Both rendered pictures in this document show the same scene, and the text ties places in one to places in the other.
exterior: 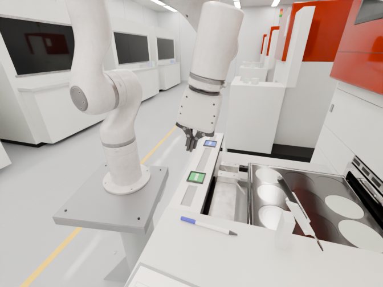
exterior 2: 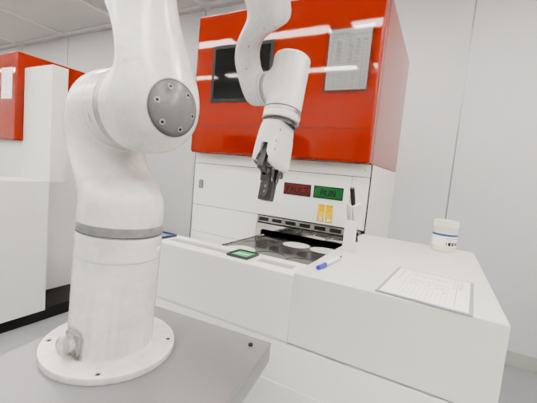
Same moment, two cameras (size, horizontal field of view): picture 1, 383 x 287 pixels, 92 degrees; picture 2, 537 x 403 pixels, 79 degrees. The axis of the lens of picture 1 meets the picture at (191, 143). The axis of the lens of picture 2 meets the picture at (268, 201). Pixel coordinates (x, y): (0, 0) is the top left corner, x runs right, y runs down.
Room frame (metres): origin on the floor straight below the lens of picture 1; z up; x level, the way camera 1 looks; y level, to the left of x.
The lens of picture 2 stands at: (0.30, 0.69, 1.16)
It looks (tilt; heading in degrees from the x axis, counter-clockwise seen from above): 5 degrees down; 282
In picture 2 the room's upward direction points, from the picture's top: 5 degrees clockwise
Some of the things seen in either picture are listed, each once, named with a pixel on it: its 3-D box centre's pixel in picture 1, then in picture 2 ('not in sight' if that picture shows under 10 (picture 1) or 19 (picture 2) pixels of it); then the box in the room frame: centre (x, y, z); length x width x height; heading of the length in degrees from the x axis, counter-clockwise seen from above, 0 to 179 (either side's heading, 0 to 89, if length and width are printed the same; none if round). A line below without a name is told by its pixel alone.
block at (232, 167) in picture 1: (229, 166); not in sight; (0.67, -0.16, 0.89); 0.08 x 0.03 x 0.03; 74
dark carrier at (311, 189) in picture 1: (305, 200); (284, 250); (0.47, -0.39, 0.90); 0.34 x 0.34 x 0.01; 74
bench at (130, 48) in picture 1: (126, 64); not in sight; (5.53, 1.78, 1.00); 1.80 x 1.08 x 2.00; 164
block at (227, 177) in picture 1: (227, 177); not in sight; (0.59, -0.14, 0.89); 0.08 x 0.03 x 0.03; 74
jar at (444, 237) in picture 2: not in sight; (444, 235); (-0.03, -0.41, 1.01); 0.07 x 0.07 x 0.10
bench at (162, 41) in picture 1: (159, 60); not in sight; (7.65, 1.19, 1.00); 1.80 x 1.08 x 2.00; 164
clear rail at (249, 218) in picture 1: (249, 190); not in sight; (0.51, -0.21, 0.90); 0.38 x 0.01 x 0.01; 164
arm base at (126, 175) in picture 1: (123, 160); (115, 288); (0.62, 0.27, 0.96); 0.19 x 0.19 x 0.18
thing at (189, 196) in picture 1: (203, 173); (198, 273); (0.63, -0.05, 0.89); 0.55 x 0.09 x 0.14; 164
